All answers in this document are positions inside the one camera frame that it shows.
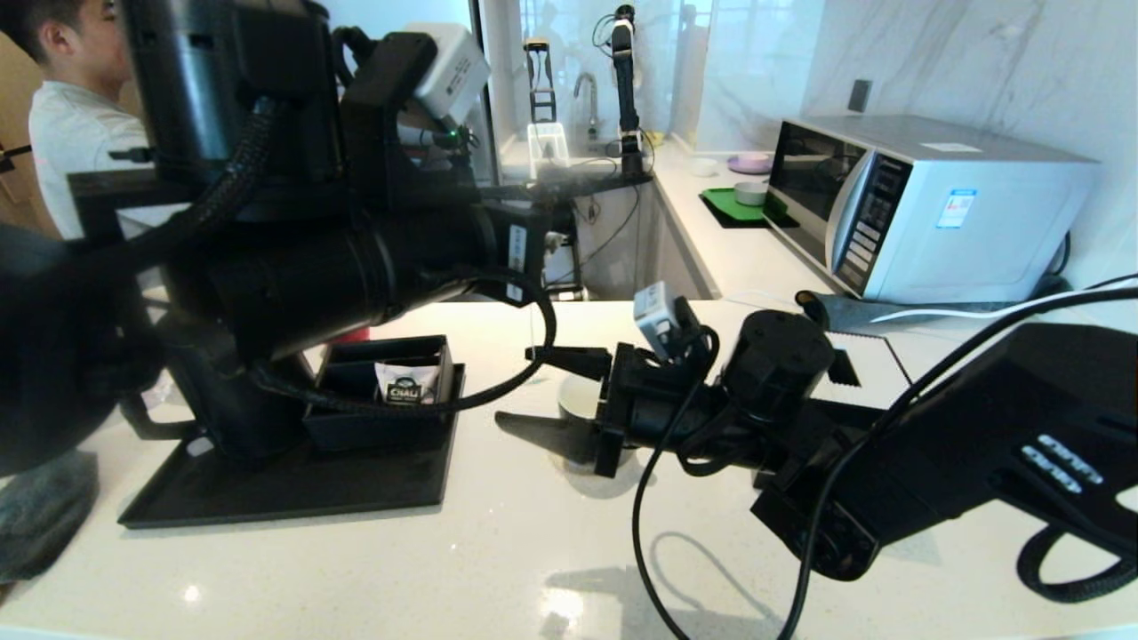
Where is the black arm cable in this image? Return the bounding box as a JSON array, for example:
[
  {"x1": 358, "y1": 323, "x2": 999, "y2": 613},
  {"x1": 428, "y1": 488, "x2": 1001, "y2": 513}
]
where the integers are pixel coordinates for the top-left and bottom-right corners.
[
  {"x1": 249, "y1": 267, "x2": 558, "y2": 414},
  {"x1": 631, "y1": 284, "x2": 1138, "y2": 640}
]

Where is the round clear coaster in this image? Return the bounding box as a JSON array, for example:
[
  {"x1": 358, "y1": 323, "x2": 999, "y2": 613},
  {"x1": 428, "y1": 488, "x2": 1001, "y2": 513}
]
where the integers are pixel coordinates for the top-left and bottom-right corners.
[{"x1": 548, "y1": 436, "x2": 605, "y2": 476}]

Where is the black mug white inside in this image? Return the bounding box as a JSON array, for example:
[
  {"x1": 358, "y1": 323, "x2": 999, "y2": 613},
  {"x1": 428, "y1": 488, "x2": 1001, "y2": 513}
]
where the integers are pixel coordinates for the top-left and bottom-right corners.
[{"x1": 558, "y1": 373, "x2": 614, "y2": 465}]

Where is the black compartment organizer box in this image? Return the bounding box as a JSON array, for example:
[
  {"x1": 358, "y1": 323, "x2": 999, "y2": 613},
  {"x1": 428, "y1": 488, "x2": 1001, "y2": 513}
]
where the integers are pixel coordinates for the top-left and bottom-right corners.
[{"x1": 302, "y1": 336, "x2": 456, "y2": 454}]

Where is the grey refrigerator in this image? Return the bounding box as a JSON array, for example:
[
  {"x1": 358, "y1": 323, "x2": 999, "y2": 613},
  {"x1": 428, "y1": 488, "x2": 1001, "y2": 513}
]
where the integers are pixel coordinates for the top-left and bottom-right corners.
[{"x1": 325, "y1": 0, "x2": 499, "y2": 188}]

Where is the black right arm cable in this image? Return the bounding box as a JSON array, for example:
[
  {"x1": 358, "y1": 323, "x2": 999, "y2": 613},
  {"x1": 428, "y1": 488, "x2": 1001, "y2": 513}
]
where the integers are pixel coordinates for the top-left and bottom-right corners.
[{"x1": 631, "y1": 284, "x2": 1138, "y2": 640}]

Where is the black rectangular serving tray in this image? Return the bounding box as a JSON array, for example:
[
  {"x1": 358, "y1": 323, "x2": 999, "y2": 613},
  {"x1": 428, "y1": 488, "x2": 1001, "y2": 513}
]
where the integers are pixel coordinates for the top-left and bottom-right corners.
[{"x1": 118, "y1": 363, "x2": 467, "y2": 530}]

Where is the green mat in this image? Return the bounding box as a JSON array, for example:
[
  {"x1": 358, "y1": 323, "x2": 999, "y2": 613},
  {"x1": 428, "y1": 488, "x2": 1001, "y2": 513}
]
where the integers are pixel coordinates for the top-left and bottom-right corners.
[{"x1": 698, "y1": 188, "x2": 798, "y2": 230}]

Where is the black stand with crossbar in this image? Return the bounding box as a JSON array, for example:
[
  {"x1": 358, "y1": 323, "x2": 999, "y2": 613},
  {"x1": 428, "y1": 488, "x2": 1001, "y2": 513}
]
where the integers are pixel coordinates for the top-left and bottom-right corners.
[{"x1": 480, "y1": 169, "x2": 657, "y2": 303}]

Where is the white power cable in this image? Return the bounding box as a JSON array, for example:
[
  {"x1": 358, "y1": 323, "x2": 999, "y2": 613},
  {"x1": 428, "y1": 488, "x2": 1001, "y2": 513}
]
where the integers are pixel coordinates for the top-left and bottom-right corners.
[{"x1": 876, "y1": 283, "x2": 1138, "y2": 324}]

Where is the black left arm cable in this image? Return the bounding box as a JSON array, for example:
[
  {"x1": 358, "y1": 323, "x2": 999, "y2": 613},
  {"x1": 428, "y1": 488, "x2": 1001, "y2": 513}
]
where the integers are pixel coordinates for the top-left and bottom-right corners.
[{"x1": 249, "y1": 267, "x2": 558, "y2": 414}]

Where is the black electric kettle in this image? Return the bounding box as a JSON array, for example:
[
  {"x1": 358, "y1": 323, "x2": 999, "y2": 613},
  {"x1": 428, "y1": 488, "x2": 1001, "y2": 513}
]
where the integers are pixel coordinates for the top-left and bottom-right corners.
[{"x1": 120, "y1": 333, "x2": 314, "y2": 465}]

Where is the white tea bag sachet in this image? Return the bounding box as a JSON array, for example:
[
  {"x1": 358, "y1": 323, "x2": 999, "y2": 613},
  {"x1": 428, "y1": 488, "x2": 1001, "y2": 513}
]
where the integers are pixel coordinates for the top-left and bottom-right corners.
[{"x1": 373, "y1": 360, "x2": 443, "y2": 408}]

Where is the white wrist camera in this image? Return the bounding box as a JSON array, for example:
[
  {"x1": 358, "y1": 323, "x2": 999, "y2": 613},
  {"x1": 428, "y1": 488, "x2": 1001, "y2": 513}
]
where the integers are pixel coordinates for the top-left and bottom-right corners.
[
  {"x1": 405, "y1": 22, "x2": 492, "y2": 127},
  {"x1": 633, "y1": 282, "x2": 703, "y2": 362}
]

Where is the person in grey shirt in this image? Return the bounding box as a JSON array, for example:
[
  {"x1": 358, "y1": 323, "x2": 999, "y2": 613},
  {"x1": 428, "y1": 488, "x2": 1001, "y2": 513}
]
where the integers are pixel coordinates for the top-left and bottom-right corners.
[{"x1": 0, "y1": 0, "x2": 154, "y2": 243}]

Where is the silver microwave oven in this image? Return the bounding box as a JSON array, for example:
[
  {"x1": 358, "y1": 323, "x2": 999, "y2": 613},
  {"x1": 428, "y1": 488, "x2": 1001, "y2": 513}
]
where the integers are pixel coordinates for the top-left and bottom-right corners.
[{"x1": 765, "y1": 115, "x2": 1099, "y2": 307}]

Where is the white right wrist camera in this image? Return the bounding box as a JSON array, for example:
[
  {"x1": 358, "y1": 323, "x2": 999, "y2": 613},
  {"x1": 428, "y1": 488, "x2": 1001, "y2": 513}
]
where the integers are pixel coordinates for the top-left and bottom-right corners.
[{"x1": 633, "y1": 282, "x2": 703, "y2": 362}]

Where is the chrome faucet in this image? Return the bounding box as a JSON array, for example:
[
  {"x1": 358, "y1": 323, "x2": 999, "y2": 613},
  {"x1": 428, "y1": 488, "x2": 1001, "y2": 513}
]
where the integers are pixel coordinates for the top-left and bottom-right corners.
[{"x1": 573, "y1": 73, "x2": 601, "y2": 143}]

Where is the black tissue box white lid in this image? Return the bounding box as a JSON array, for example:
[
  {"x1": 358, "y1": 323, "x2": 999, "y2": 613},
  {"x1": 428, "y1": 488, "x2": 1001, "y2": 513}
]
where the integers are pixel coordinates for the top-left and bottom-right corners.
[{"x1": 822, "y1": 333, "x2": 910, "y2": 390}]

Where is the tall black rack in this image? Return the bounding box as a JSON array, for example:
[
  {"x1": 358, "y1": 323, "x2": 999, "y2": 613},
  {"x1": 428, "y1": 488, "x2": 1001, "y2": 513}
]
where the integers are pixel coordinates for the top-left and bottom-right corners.
[{"x1": 523, "y1": 38, "x2": 559, "y2": 125}]

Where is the black power cable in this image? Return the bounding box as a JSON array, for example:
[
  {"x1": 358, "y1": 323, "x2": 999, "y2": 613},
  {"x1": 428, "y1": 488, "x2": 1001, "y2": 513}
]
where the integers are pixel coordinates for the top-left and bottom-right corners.
[{"x1": 1022, "y1": 233, "x2": 1078, "y2": 305}]

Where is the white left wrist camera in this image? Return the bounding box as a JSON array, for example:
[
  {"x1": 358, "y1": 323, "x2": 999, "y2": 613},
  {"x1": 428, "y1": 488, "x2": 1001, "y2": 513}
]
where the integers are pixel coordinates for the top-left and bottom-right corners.
[{"x1": 405, "y1": 22, "x2": 492, "y2": 127}]

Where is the black jointed arm behind glass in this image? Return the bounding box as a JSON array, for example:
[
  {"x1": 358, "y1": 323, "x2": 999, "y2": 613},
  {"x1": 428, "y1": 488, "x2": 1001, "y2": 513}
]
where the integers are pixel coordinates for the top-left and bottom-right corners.
[{"x1": 594, "y1": 4, "x2": 645, "y2": 179}]

